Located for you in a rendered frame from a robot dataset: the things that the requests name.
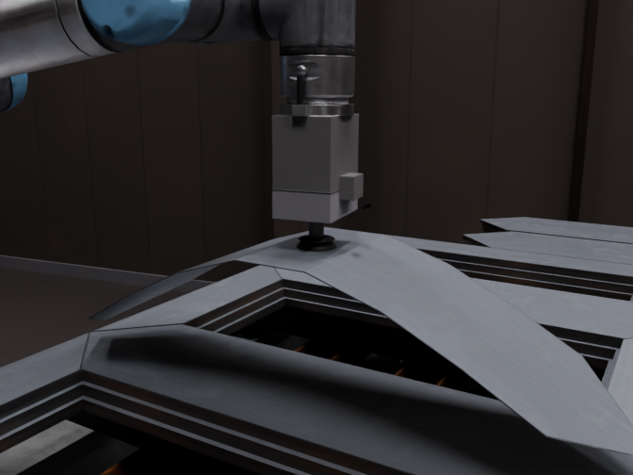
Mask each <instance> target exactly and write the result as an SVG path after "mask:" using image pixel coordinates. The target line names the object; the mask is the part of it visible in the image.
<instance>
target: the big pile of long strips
mask: <svg viewBox="0 0 633 475"><path fill-rule="evenodd" d="M480 222H481V223H482V225H481V226H482V230H483V231H484V232H483V233H480V234H465V235H463V237H462V240H461V242H460V244H467V245H475V246H482V247H490V248H498V249H506V250H514V251H521V252H529V253H536V254H552V255H559V256H567V257H574V258H582V259H590V260H598V261H606V262H613V263H621V264H628V265H633V227H625V226H615V225H605V224H596V223H586V222H576V221H557V220H548V219H538V218H529V217H518V218H500V219H482V220H480Z"/></svg>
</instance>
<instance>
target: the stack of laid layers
mask: <svg viewBox="0 0 633 475"><path fill-rule="evenodd" d="M417 250H419V251H422V252H424V253H426V254H429V255H431V256H434V257H436V258H438V259H440V260H442V261H444V262H446V263H448V264H450V265H451V266H453V267H454V268H456V269H457V270H459V271H461V272H462V273H464V274H465V275H467V276H469V277H471V278H478V279H483V280H490V281H497V282H503V283H509V284H516V285H522V286H529V287H540V288H547V289H554V290H559V291H566V292H573V293H579V294H585V295H592V296H598V297H605V298H611V299H617V300H624V301H631V302H633V277H628V276H621V275H614V274H606V273H599V272H592V271H584V270H571V269H564V268H557V267H549V266H542V265H535V264H528V263H521V262H513V261H506V260H499V259H492V258H484V257H477V256H470V255H463V254H449V253H442V252H435V251H427V250H420V249H417ZM285 306H289V307H294V308H298V309H303V310H308V311H313V312H317V313H322V314H327V315H332V316H337V317H341V318H346V319H355V320H359V321H364V322H369V323H374V324H379V325H383V326H388V327H393V328H398V329H402V328H401V327H400V326H398V325H397V324H395V323H394V322H393V321H391V320H390V319H388V318H387V317H386V316H385V315H383V314H382V313H381V312H379V311H377V310H375V309H373V308H371V307H369V306H367V305H365V304H363V303H361V302H359V301H357V300H355V299H353V298H351V297H350V296H348V295H346V294H344V293H343V292H341V291H339V290H337V289H335V288H332V287H323V286H317V285H311V284H306V283H301V282H295V281H290V280H285V279H282V280H281V281H278V282H276V283H274V284H272V285H269V286H267V287H264V288H262V289H259V290H257V291H255V292H253V293H251V294H249V295H247V296H245V297H243V298H240V299H238V300H236V301H234V302H231V303H228V304H226V305H224V306H222V307H220V308H218V309H216V310H213V311H211V312H209V313H207V314H204V315H202V316H200V317H198V318H196V319H193V320H191V321H189V322H186V323H184V324H173V325H162V326H151V327H140V328H129V329H119V330H107V331H97V332H91V333H89V336H88V341H87V345H86V349H85V352H84V356H83V361H82V365H81V369H80V370H79V371H77V372H76V373H73V374H71V375H69V376H67V377H64V378H62V379H60V380H58V381H56V382H53V383H51V384H49V385H46V386H44V387H42V388H40V389H38V390H35V391H33V392H31V393H29V394H26V395H24V396H22V397H21V398H19V399H16V400H14V401H11V402H8V403H6V404H4V405H2V406H0V453H1V452H3V451H5V450H8V449H10V448H12V447H14V446H16V445H18V444H20V443H22V442H24V441H26V440H27V439H28V438H30V437H32V436H34V435H36V434H39V433H41V432H43V431H45V430H47V429H49V428H51V427H53V426H55V425H57V424H58V423H59V422H61V421H63V420H65V419H67V418H70V417H72V416H74V415H76V414H78V413H80V412H82V411H87V412H89V413H92V414H94V415H97V416H99V417H102V418H107V419H109V420H112V421H115V422H118V423H120V424H122V425H125V426H128V427H130V428H133V429H136V430H139V431H141V432H144V433H146V434H150V435H153V436H156V437H159V438H161V439H164V440H167V441H170V442H171V443H174V444H177V445H180V446H182V447H185V448H188V449H191V450H194V451H197V452H200V453H202V454H205V455H208V456H211V457H213V458H216V459H219V460H221V461H223V462H226V463H229V464H232V465H234V466H237V467H242V468H244V469H247V470H249V471H252V472H254V473H257V474H260V475H633V456H631V455H626V454H622V453H618V452H613V451H609V450H601V449H597V448H593V447H588V446H583V445H579V444H575V443H571V442H566V441H561V440H558V439H553V438H549V437H545V436H544V435H543V434H541V433H540V432H538V431H537V430H536V429H535V428H533V427H532V426H531V425H530V424H528V423H527V422H526V421H524V420H523V419H522V418H520V417H519V416H518V415H517V414H515V413H514V412H513V411H512V410H511V409H510V408H509V407H507V406H506V405H505V404H504V403H502V402H501V401H499V400H495V399H491V398H487V397H483V396H480V395H475V394H471V393H467V392H463V391H460V390H455V389H451V388H447V387H443V386H439V385H432V384H428V383H424V382H420V381H417V380H413V379H408V378H404V377H400V376H397V375H393V374H388V373H384V372H380V371H376V370H373V369H365V368H361V367H357V366H353V365H350V364H346V363H341V362H337V361H333V360H330V359H326V358H321V357H317V356H313V355H310V354H306V353H302V352H294V351H290V350H287V349H283V348H279V347H274V346H270V345H267V344H263V343H259V342H254V341H250V340H247V339H243V338H239V337H235V336H229V335H230V334H232V333H234V332H236V331H238V330H240V329H242V328H244V327H246V326H248V325H250V324H252V323H254V322H256V321H258V320H259V319H261V318H263V317H265V316H267V315H269V314H271V313H273V312H275V311H277V310H279V309H281V308H283V307H285ZM540 325H541V324H540ZM541 326H542V327H544V329H546V330H547V331H548V332H550V333H551V334H552V335H554V336H556V337H557V338H558V339H560V340H561V341H562V342H564V343H565V344H567V345H568V346H569V347H571V348H572V349H574V350H575V351H576V352H578V353H579V354H581V355H582V356H583V357H584V358H585V360H586V361H587V363H588V364H589V365H590V367H591V368H596V369H604V370H605V374H604V376H603V379H602V384H603V385H604V387H605V388H606V389H608V386H609V381H610V377H611V374H612V372H613V369H614V366H615V363H616V360H617V357H618V354H619V351H620V349H621V346H622V343H623V339H622V338H617V337H612V336H601V335H596V334H591V333H585V332H579V331H575V330H569V329H563V328H559V327H553V326H547V325H541ZM402 330H404V329H402Z"/></svg>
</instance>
